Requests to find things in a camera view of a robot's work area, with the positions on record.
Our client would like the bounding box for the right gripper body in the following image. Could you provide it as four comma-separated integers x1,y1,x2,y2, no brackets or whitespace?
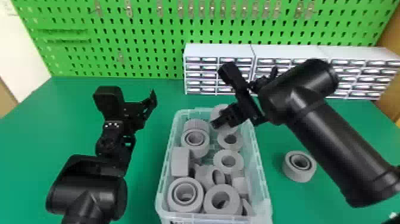
229,90,263,125

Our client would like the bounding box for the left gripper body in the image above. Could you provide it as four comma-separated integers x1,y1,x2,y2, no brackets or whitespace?
120,101,147,132

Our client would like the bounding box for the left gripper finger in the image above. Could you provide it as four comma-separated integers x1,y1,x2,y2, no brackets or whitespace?
141,89,158,113

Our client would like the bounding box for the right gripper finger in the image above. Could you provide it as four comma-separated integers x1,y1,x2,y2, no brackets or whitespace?
210,116,235,129
218,104,236,119

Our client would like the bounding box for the clear bin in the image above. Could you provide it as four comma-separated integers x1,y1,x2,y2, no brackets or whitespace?
154,107,274,224

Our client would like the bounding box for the white drawer cabinet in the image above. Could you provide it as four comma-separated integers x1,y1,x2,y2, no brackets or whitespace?
183,42,256,96
251,44,330,83
318,45,400,101

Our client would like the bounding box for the white panel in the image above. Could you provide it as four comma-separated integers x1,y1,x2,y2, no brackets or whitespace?
0,0,52,103

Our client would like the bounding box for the grey ring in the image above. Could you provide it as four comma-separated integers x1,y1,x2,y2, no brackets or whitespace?
210,103,231,123
240,198,255,217
212,148,245,175
166,176,205,214
170,147,191,178
282,150,318,183
180,127,211,159
195,164,227,190
202,183,242,216
231,176,250,197
217,126,244,152
183,118,211,134

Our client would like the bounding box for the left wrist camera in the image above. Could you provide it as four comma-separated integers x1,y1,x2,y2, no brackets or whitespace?
92,85,126,122

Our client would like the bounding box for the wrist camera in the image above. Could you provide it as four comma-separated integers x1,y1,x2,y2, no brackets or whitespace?
217,61,249,95
92,85,126,122

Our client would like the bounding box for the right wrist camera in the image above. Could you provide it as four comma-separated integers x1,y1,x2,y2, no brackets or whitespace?
217,61,249,95

